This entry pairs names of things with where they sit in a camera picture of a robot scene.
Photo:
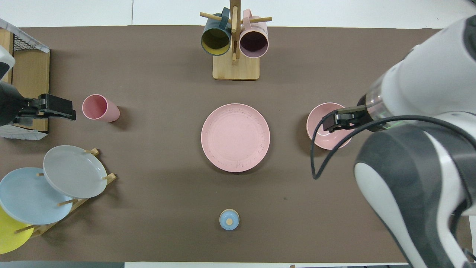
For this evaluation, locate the pink speckled plate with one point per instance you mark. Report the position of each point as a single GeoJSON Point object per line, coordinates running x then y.
{"type": "Point", "coordinates": [235, 137]}

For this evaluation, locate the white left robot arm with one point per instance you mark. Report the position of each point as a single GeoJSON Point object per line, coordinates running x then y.
{"type": "Point", "coordinates": [7, 104]}

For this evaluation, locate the dark teal mug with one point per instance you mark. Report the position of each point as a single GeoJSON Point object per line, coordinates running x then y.
{"type": "Point", "coordinates": [215, 41]}

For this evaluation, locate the pink bowl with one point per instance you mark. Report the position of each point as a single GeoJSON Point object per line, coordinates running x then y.
{"type": "Point", "coordinates": [327, 142]}

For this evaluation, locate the wooden plate rack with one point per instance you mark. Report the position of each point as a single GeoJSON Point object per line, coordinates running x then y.
{"type": "Point", "coordinates": [110, 177]}

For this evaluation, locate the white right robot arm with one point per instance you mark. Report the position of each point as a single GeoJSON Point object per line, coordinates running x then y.
{"type": "Point", "coordinates": [427, 74]}

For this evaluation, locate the yellow plate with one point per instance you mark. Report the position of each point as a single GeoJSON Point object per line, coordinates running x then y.
{"type": "Point", "coordinates": [9, 238]}

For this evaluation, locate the marbled white sheet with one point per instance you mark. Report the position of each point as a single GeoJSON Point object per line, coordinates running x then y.
{"type": "Point", "coordinates": [22, 33]}

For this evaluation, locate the grey plate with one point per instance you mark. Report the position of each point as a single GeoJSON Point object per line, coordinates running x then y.
{"type": "Point", "coordinates": [74, 171]}

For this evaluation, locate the pink mug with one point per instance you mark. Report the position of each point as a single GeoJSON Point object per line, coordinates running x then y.
{"type": "Point", "coordinates": [254, 42]}

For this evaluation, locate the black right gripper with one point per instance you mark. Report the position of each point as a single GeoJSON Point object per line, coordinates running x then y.
{"type": "Point", "coordinates": [357, 115]}

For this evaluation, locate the light blue plate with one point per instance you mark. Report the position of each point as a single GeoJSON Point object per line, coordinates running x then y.
{"type": "Point", "coordinates": [26, 201]}

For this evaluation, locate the wooden mug tree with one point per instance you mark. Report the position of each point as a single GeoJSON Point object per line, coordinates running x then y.
{"type": "Point", "coordinates": [236, 70]}

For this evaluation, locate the brown table mat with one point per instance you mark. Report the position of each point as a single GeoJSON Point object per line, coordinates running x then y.
{"type": "Point", "coordinates": [167, 93]}

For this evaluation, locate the pink tumbler cup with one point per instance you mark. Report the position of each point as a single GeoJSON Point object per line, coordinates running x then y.
{"type": "Point", "coordinates": [97, 108]}

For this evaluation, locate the blue call bell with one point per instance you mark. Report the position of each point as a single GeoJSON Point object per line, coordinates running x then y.
{"type": "Point", "coordinates": [229, 219]}

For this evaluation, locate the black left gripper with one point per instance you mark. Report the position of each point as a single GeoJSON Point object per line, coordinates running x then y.
{"type": "Point", "coordinates": [31, 108]}

